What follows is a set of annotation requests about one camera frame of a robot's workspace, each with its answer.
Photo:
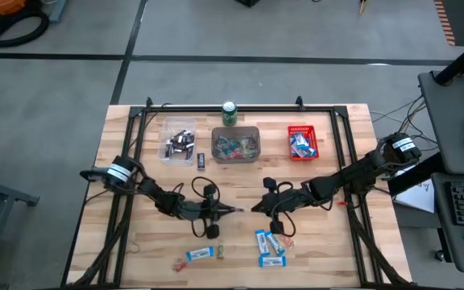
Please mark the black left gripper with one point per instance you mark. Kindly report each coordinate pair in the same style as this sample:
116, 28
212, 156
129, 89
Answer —
212, 209

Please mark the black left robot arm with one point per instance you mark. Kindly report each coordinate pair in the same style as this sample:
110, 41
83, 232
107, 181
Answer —
151, 191

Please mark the dark grey side desk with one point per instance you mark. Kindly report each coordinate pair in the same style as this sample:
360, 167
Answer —
449, 121
441, 241

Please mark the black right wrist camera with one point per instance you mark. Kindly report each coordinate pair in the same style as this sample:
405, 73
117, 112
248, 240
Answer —
294, 198

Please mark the clear plastic bin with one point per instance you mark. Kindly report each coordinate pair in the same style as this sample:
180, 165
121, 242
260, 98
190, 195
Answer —
165, 125

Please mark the green soda can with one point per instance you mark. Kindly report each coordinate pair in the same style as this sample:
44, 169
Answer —
229, 114

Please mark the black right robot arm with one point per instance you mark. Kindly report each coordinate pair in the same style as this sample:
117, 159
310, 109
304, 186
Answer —
361, 171

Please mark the red plastic basket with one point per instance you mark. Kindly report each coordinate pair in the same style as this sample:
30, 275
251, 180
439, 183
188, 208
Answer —
315, 133

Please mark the grey translucent plastic bin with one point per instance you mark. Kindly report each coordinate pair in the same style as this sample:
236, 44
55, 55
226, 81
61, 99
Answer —
216, 132

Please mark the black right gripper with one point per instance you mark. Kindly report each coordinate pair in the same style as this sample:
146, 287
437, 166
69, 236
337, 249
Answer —
272, 201

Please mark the black stand pole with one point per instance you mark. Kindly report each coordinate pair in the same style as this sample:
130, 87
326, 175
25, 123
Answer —
461, 60

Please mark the white paper sheet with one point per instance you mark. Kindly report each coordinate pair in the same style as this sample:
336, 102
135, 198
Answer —
419, 195

